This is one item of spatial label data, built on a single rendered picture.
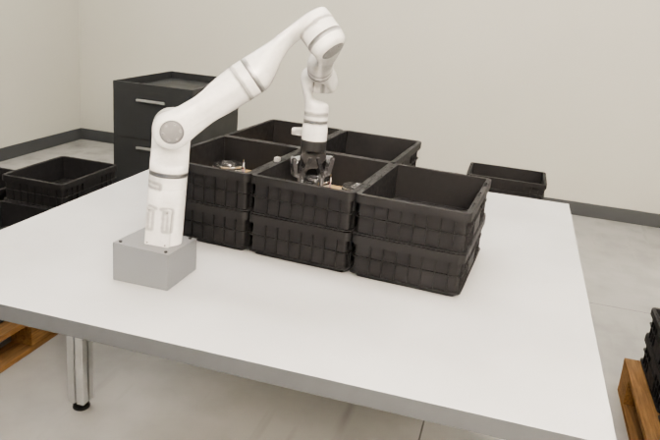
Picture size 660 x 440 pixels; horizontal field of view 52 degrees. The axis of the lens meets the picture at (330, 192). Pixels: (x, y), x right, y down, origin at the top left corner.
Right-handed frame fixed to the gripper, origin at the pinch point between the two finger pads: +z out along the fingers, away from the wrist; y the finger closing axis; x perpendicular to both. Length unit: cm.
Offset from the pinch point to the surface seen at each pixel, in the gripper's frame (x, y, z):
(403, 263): -39.6, 9.7, 9.7
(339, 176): 9.0, 14.1, 0.1
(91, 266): -8, -63, 17
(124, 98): 184, -24, 6
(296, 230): -19.2, -12.0, 6.4
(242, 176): -7.3, -23.9, -5.7
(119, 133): 186, -26, 24
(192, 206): 3.5, -34.4, 5.9
